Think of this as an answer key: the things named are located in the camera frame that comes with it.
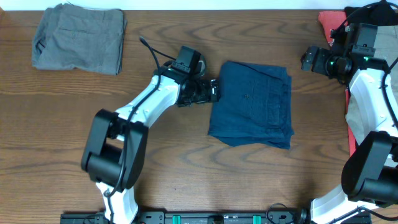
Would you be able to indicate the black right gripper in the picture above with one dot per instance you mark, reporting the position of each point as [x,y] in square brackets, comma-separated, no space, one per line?
[308,59]

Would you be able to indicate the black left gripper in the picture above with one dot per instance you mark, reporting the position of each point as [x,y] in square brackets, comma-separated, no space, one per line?
[213,91]

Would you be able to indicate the dark blue shorts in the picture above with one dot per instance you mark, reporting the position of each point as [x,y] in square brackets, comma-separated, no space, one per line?
[254,107]

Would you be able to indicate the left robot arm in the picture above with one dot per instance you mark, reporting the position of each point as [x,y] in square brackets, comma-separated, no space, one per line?
[116,146]

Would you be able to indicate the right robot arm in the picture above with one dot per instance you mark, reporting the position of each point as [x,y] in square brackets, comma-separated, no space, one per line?
[369,177]

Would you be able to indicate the beige khaki shorts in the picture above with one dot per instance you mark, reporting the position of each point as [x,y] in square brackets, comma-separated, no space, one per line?
[385,40]

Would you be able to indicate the black garment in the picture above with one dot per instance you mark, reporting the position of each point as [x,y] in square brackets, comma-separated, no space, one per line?
[378,15]

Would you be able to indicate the folded grey shorts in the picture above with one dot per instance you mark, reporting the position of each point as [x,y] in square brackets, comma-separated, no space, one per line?
[70,37]

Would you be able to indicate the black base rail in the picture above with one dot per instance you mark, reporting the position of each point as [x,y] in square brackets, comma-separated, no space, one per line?
[190,218]

